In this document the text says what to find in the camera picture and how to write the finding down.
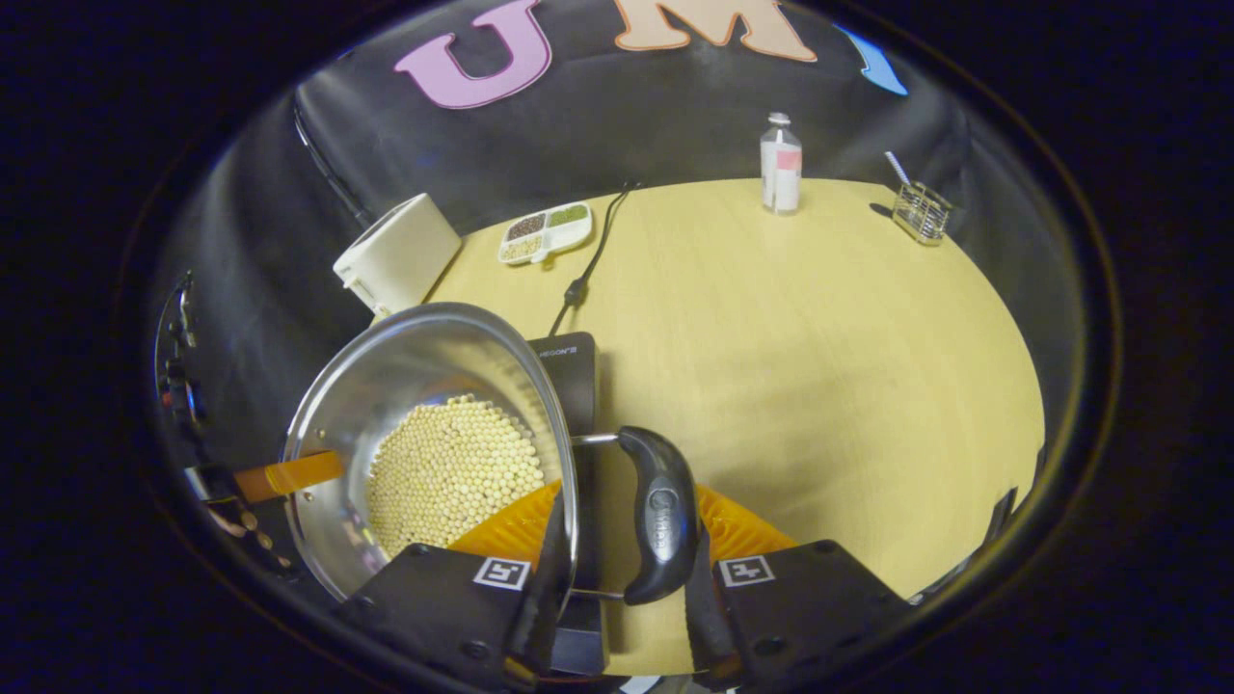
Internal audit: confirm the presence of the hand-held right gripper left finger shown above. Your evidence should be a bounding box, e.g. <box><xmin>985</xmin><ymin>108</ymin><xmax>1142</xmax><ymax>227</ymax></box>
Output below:
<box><xmin>333</xmin><ymin>482</ymin><xmax>570</xmax><ymax>690</ymax></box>

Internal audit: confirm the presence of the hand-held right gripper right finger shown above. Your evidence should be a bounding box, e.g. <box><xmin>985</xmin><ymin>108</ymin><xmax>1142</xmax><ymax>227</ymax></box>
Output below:
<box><xmin>683</xmin><ymin>485</ymin><xmax>912</xmax><ymax>687</ymax></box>

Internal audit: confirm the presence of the stainless steel pot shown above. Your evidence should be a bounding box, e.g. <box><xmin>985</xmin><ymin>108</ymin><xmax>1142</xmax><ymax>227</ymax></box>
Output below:
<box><xmin>280</xmin><ymin>302</ymin><xmax>700</xmax><ymax>606</ymax></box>

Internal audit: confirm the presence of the black induction cooktop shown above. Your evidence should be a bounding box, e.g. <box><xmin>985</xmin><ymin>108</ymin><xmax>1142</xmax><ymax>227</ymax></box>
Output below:
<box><xmin>525</xmin><ymin>333</ymin><xmax>608</xmax><ymax>676</ymax></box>

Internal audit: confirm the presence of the pile of yellow beans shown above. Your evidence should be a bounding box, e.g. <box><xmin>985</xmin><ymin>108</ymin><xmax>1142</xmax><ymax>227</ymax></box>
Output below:
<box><xmin>364</xmin><ymin>393</ymin><xmax>546</xmax><ymax>560</ymax></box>

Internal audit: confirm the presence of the white toaster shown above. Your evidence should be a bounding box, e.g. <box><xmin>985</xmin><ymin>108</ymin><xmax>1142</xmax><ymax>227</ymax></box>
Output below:
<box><xmin>333</xmin><ymin>193</ymin><xmax>462</xmax><ymax>317</ymax></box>

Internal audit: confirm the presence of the white divided seasoning tray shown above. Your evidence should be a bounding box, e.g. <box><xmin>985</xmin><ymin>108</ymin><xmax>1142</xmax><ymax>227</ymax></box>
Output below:
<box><xmin>497</xmin><ymin>201</ymin><xmax>593</xmax><ymax>266</ymax></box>

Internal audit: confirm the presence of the clear bottle with pink label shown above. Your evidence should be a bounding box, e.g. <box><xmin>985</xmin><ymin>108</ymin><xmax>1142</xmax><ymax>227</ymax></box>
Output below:
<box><xmin>760</xmin><ymin>113</ymin><xmax>803</xmax><ymax>215</ymax></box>

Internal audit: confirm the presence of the black power cable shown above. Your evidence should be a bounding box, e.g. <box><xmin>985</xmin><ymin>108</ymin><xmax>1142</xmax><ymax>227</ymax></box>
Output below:
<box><xmin>548</xmin><ymin>181</ymin><xmax>642</xmax><ymax>336</ymax></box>

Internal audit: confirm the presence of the wire mesh utensil holder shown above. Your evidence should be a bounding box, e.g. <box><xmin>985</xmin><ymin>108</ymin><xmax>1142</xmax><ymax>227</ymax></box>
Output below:
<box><xmin>892</xmin><ymin>181</ymin><xmax>955</xmax><ymax>246</ymax></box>

